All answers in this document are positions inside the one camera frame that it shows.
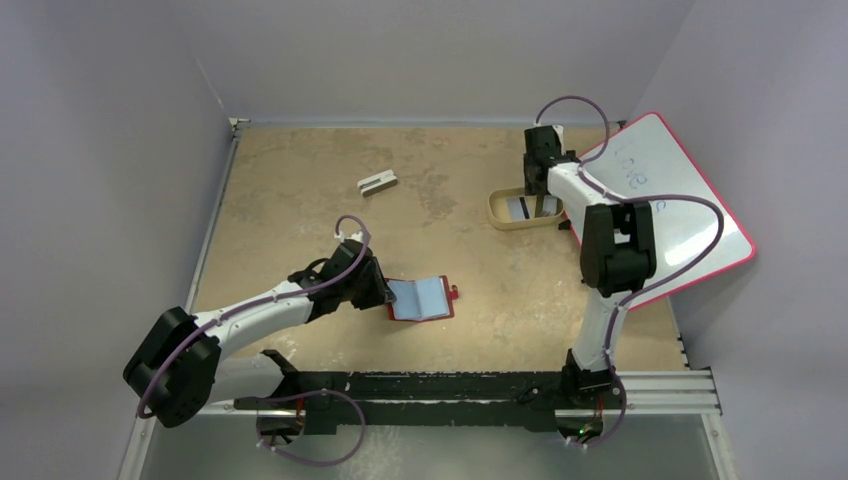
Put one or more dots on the white grey card reader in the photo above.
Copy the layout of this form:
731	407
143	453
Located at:
377	183

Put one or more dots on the beige oval tray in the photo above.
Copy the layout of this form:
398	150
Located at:
499	216

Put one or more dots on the red card holder wallet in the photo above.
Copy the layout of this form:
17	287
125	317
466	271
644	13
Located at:
422	300

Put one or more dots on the aluminium table frame rail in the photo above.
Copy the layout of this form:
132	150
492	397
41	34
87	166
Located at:
661	393

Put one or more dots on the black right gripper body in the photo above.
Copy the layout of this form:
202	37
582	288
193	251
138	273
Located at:
536	177

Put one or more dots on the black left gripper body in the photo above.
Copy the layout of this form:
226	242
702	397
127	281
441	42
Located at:
366	292

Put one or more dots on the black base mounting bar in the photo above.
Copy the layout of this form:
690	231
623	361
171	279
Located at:
566	401

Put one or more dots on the stack of white cards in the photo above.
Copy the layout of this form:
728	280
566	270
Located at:
547	206

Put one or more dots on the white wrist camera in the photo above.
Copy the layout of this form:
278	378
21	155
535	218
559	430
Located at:
549	134
358	236

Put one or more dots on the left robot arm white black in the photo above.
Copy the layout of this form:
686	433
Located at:
174	369

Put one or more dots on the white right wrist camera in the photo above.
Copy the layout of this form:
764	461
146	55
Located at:
549	134

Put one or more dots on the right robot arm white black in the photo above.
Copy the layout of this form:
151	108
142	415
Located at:
617	252

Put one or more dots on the loose card in tray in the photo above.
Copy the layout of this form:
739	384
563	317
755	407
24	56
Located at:
522	208

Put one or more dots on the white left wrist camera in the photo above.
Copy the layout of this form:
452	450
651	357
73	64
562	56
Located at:
358	236

